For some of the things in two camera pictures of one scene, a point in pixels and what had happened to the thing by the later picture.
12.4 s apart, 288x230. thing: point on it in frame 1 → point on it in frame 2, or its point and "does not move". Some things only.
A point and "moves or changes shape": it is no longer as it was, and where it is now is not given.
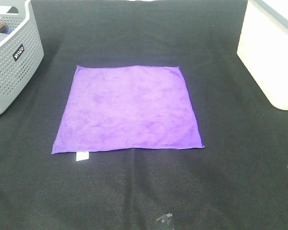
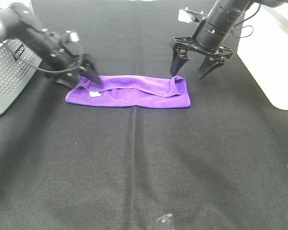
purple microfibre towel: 129,107 moves or changes shape
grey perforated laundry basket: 13,61 does not move
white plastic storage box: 268,46 does not move
